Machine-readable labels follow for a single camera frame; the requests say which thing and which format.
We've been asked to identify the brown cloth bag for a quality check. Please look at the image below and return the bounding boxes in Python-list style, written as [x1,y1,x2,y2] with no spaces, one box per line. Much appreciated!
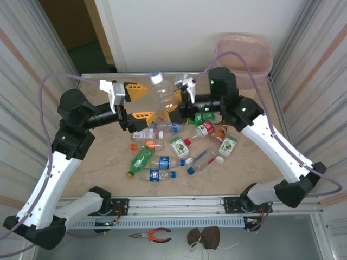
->
[187,226,221,250]

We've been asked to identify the white bottle green lime label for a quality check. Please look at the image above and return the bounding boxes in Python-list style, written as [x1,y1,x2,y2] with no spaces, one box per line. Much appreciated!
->
[169,135,195,165]
[215,134,239,165]

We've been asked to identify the beige string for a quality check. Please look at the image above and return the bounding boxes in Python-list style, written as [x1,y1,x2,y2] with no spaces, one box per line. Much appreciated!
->
[189,235,239,258]

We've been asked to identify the aluminium table edge rail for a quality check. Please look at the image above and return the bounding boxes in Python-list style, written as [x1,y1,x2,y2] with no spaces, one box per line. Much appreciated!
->
[80,71,217,80]

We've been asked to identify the clear bottle orange cap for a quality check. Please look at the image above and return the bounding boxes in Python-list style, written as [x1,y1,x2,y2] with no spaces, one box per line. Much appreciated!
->
[130,140,165,152]

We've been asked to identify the grey metal shelf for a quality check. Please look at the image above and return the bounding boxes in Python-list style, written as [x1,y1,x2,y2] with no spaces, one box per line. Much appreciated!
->
[32,215,333,260]

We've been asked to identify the large clear plastic bottle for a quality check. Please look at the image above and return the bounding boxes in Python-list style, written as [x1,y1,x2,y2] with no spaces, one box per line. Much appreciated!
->
[150,70,181,116]

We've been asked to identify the clear cola bottle blue cap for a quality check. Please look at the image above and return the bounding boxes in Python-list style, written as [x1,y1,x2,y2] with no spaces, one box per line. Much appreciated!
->
[138,169,177,184]

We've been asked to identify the green plastic bottle yellow cap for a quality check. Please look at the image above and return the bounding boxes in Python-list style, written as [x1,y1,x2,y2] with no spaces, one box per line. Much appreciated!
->
[187,112,217,127]
[127,145,155,179]

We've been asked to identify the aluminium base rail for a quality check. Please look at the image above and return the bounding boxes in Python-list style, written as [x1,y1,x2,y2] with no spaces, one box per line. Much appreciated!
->
[58,192,325,216]

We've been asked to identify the clear bottle red label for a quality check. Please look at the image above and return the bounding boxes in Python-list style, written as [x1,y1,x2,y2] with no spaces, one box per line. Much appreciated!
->
[184,120,216,146]

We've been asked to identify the grey slotted cable duct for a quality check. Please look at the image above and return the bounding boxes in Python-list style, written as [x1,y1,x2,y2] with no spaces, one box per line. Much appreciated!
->
[66,217,246,230]

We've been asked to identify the beige ribbed waste bin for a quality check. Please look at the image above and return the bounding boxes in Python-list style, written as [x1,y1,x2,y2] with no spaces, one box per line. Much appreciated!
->
[215,34,273,92]

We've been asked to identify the orange handled pliers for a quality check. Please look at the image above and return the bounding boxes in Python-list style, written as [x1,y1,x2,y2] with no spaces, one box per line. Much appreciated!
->
[128,228,172,243]

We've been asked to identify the clear striped bottle blue cap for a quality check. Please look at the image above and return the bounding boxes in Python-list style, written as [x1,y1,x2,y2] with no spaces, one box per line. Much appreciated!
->
[187,148,219,176]

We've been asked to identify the brown coffee drink bottle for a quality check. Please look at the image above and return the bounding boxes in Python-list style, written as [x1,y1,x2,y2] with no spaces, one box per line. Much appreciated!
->
[210,123,231,144]

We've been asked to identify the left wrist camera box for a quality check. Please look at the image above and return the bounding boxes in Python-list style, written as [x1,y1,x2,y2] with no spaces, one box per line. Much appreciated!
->
[99,79,127,114]

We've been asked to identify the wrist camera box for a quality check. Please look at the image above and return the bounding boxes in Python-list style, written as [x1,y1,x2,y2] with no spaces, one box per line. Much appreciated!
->
[175,73,197,104]
[99,79,127,114]

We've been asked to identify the clear bottle blue wave label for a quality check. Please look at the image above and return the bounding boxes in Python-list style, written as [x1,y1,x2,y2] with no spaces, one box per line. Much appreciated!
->
[153,121,187,135]

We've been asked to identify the aluminium frame post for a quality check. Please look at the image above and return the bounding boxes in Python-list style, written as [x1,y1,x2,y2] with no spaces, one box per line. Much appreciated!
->
[25,0,82,82]
[269,0,324,81]

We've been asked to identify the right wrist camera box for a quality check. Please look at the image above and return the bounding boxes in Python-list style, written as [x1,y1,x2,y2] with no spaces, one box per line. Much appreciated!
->
[175,73,197,104]

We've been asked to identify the brown door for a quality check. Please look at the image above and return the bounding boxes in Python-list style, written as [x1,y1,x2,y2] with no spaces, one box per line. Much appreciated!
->
[39,0,109,52]

